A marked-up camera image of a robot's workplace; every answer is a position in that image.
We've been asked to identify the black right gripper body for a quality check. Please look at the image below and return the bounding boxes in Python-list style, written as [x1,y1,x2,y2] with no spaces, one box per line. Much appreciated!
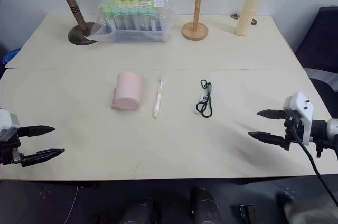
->
[283,109,306,151]

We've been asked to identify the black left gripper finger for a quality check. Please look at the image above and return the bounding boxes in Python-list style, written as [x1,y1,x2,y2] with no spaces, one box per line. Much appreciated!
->
[21,148,65,168]
[18,125,56,138]

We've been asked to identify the grey chair seat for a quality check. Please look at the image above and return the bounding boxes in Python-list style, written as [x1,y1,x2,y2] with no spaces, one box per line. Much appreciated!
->
[303,67,338,119]

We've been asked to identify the pink ribbed cup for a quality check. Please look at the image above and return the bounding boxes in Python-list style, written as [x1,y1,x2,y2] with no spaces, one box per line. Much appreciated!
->
[110,72,145,111]

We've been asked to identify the black chair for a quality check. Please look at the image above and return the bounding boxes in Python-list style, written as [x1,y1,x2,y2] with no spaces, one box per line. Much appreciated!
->
[294,6,338,69]

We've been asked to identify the dark rounded shape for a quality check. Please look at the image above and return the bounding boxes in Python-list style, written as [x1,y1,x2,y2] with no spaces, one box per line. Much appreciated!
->
[189,186,222,224]

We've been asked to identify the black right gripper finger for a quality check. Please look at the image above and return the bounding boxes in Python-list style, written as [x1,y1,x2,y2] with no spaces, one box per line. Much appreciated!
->
[257,109,287,121]
[247,131,290,151]

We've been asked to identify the light wooden tree stand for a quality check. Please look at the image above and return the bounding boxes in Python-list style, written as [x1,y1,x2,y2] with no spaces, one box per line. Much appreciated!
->
[180,0,221,41]

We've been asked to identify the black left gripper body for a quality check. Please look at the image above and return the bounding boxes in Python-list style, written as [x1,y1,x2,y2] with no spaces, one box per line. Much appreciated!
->
[0,128,26,166]

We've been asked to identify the black cord lanyard with clip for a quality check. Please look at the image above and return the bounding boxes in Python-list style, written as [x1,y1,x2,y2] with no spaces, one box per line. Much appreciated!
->
[193,79,214,118]

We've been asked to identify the white yellow toothbrush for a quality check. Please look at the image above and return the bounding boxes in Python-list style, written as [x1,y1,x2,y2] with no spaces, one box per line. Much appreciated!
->
[152,72,167,119]

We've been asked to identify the dark wooden hat stand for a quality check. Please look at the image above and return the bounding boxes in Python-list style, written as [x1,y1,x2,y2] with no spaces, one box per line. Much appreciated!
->
[43,0,103,46]

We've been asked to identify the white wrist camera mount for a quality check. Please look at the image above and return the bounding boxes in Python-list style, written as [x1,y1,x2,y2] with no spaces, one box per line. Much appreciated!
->
[283,91,315,147]
[0,107,21,142]

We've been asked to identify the blue round object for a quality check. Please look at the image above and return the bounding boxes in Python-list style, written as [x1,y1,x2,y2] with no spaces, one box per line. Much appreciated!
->
[2,47,22,67]

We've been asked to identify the cream cylindrical tube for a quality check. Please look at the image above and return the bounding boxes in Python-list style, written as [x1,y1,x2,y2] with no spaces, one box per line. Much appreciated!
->
[234,0,266,36]

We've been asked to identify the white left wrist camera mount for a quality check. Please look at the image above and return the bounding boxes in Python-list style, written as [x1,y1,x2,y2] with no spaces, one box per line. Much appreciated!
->
[0,107,21,142]

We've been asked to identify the bagged test tube box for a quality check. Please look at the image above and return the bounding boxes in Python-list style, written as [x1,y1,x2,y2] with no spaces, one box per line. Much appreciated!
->
[91,0,174,43]

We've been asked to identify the dark flat bracket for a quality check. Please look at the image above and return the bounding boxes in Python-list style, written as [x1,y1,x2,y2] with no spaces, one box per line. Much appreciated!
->
[238,203,257,224]

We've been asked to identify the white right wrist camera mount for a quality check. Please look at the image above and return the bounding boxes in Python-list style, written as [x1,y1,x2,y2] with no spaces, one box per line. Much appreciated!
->
[283,91,315,147]

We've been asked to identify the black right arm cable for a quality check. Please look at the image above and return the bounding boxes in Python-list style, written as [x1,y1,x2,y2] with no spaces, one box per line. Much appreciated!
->
[289,123,338,210]

